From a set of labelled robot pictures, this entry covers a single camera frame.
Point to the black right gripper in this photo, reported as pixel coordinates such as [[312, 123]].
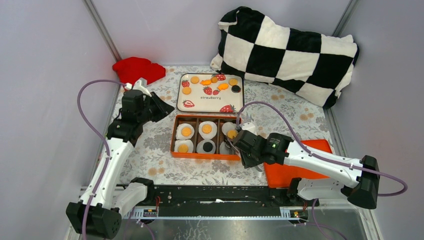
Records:
[[247, 163]]

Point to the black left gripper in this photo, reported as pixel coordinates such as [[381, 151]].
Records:
[[163, 108]]

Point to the metal serving tongs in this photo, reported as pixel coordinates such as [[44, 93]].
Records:
[[229, 144]]

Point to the round yellow biscuit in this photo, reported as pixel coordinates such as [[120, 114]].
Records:
[[186, 131], [206, 128], [194, 79], [186, 90], [231, 134], [183, 148], [233, 82]]

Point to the orange tin lid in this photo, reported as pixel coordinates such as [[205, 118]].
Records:
[[280, 176]]

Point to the black sandwich cookie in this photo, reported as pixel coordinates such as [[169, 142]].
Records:
[[208, 147], [236, 89]]

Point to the orange cookie tin box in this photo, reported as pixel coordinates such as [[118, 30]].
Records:
[[218, 139]]

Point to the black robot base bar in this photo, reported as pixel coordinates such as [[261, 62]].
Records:
[[208, 201]]

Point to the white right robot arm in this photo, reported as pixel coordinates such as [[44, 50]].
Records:
[[352, 179]]

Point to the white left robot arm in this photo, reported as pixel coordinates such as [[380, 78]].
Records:
[[98, 213]]

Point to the white paper cupcake liner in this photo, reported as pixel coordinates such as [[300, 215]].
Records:
[[178, 135], [212, 134], [185, 141], [225, 149], [199, 148], [228, 126]]

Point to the red cloth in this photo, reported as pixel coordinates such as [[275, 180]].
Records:
[[131, 69]]

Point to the orange fish shaped cookie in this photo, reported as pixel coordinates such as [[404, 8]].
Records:
[[206, 82], [223, 86]]

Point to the strawberry print white tray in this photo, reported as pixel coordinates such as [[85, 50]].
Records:
[[208, 99]]

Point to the small swirl orange cookie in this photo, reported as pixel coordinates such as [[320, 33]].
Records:
[[214, 79]]

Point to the checkered black white blanket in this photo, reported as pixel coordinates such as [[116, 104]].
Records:
[[311, 65]]

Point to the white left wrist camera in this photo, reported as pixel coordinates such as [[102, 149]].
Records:
[[141, 85]]

